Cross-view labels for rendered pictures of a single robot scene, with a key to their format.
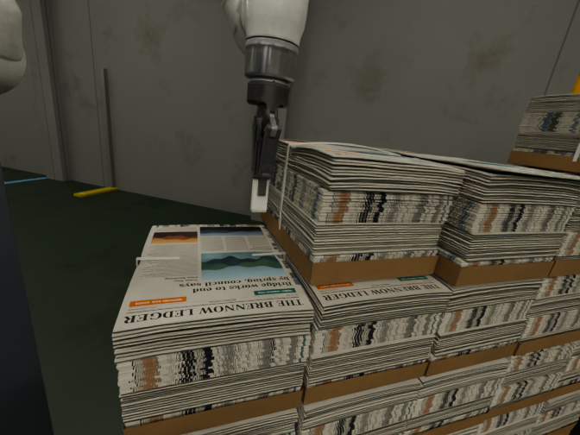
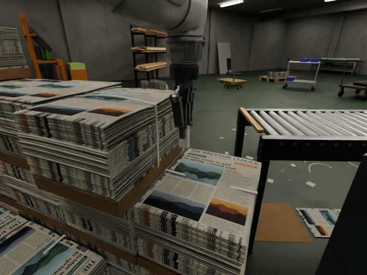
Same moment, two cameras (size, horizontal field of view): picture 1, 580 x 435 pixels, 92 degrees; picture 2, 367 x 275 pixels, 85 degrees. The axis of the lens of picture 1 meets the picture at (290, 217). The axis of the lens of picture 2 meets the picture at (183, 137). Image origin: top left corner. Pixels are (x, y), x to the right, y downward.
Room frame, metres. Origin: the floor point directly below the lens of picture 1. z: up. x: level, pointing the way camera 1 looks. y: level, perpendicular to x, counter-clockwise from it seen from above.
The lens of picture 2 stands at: (0.93, 0.44, 1.19)
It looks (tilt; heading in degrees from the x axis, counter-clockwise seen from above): 24 degrees down; 224
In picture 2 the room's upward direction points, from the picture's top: straight up
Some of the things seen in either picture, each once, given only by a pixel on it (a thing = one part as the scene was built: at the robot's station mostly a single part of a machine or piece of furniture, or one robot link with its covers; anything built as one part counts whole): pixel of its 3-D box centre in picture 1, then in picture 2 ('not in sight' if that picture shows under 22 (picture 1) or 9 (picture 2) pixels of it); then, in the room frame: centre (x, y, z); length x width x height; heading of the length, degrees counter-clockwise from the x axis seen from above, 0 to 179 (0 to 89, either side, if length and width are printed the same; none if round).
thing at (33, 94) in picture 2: (465, 161); (58, 88); (0.71, -0.41, 1.06); 0.37 x 0.29 x 0.01; 21
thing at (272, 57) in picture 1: (270, 65); (184, 51); (0.54, 0.07, 1.19); 0.09 x 0.09 x 0.06
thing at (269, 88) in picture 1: (267, 110); (184, 82); (0.54, 0.07, 1.12); 0.08 x 0.07 x 0.09; 21
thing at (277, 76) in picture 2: not in sight; (278, 76); (-8.30, -2.87, 0.19); 1.35 x 0.93 x 0.38; 167
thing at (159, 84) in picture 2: not in sight; (153, 89); (-2.52, -4.07, 0.19); 1.36 x 0.96 x 0.38; 78
